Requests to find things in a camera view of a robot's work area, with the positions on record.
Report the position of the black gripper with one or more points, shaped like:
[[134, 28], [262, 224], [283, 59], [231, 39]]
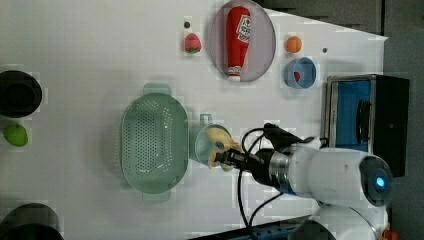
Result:
[[257, 164]]

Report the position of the peeled plush banana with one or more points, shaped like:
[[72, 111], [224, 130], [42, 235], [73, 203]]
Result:
[[222, 142]]

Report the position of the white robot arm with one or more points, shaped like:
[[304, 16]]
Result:
[[353, 188]]

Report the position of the green mug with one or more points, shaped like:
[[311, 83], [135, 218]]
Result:
[[200, 146]]

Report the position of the green oval colander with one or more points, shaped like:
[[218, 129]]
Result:
[[154, 143]]

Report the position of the blue cup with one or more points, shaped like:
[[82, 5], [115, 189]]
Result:
[[300, 73]]

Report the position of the grey oval plate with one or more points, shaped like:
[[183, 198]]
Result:
[[261, 51]]

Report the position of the red plush strawberry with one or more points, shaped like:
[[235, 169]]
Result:
[[192, 44]]

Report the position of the orange toy fruit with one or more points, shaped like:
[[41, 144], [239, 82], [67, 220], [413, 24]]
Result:
[[293, 44]]

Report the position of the red ketchup bottle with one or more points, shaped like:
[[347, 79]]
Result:
[[238, 32]]

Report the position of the silver toaster oven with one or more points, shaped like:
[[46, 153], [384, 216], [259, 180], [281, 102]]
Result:
[[369, 113]]

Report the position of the yellow red emergency button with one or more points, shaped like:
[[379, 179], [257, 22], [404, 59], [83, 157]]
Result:
[[389, 234]]

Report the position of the black round base lower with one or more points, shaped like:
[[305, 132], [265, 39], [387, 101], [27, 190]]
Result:
[[33, 221]]

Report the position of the black round base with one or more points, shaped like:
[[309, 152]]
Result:
[[20, 94], [33, 221]]

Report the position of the green toy pear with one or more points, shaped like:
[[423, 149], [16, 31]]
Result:
[[16, 135]]

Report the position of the black round base upper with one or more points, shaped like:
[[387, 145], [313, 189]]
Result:
[[20, 94]]

